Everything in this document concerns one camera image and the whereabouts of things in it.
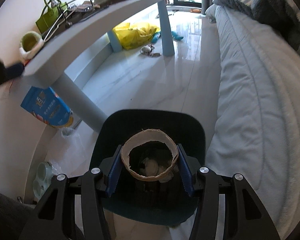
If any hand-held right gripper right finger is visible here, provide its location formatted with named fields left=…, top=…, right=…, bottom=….
left=177, top=144, right=280, bottom=240

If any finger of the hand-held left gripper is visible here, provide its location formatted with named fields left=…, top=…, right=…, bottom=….
left=4, top=61, right=25, bottom=80

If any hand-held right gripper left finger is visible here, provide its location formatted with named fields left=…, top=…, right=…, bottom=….
left=19, top=145, right=123, bottom=240

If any white tissue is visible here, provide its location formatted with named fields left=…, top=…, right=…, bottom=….
left=160, top=165, right=179, bottom=183
left=140, top=156, right=159, bottom=177

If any brown cardboard ring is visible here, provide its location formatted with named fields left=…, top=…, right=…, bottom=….
left=120, top=129, right=180, bottom=182

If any black trash bin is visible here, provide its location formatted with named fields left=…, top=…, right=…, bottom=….
left=89, top=109, right=207, bottom=227

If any blue printed package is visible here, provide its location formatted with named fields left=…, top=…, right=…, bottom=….
left=20, top=86, right=73, bottom=128

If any clear plastic wrap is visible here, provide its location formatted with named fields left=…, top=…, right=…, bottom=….
left=44, top=127, right=90, bottom=180

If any green felt bag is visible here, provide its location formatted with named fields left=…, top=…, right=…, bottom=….
left=35, top=0, right=68, bottom=34

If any light blue table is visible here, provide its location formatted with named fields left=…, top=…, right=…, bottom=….
left=22, top=0, right=175, bottom=133

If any pale green tray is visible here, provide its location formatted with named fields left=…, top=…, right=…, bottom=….
left=32, top=162, right=53, bottom=200

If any dark cluttered tray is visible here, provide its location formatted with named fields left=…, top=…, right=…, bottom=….
left=62, top=2, right=95, bottom=24

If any bed with white mattress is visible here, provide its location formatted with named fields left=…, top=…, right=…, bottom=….
left=205, top=0, right=300, bottom=230

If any yellow plastic bag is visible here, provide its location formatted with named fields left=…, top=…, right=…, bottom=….
left=112, top=22, right=159, bottom=50

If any blue plush toy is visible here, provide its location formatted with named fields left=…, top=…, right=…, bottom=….
left=170, top=31, right=184, bottom=42

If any blue patterned fleece blanket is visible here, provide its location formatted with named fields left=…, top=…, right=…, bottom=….
left=212, top=0, right=300, bottom=55

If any metal wire rack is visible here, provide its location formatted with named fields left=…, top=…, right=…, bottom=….
left=42, top=0, right=94, bottom=43

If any small keychain toy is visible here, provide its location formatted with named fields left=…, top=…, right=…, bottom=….
left=139, top=44, right=162, bottom=57

